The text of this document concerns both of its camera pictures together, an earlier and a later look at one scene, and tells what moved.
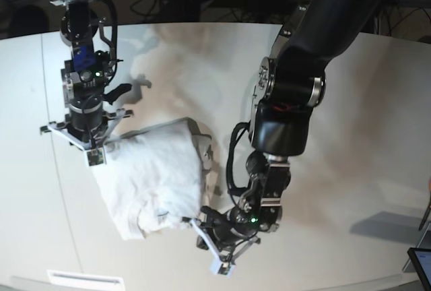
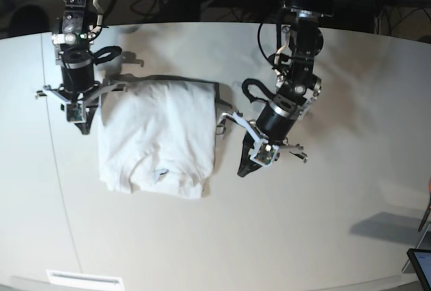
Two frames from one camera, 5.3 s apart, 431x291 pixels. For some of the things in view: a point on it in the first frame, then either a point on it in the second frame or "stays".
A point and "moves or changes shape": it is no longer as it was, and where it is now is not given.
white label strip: x=58 y=277 stays
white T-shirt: x=153 y=179 moves or changes shape
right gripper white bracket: x=219 y=232 -> x=264 y=153
